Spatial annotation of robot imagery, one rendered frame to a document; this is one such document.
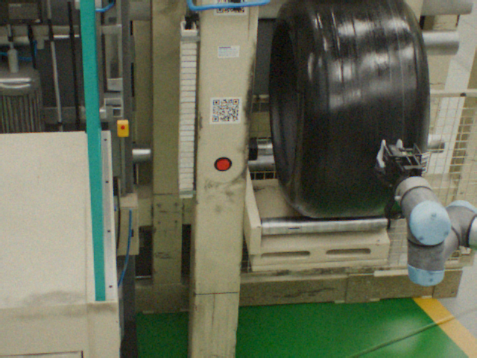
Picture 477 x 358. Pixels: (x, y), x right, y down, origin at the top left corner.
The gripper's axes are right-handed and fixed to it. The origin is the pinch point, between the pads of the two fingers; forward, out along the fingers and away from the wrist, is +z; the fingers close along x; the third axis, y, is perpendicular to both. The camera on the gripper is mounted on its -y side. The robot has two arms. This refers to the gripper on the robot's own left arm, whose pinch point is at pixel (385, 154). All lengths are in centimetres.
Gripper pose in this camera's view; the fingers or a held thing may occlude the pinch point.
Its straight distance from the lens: 225.0
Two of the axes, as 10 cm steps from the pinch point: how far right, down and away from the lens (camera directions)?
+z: -1.3, -5.0, 8.6
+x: -9.9, 0.4, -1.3
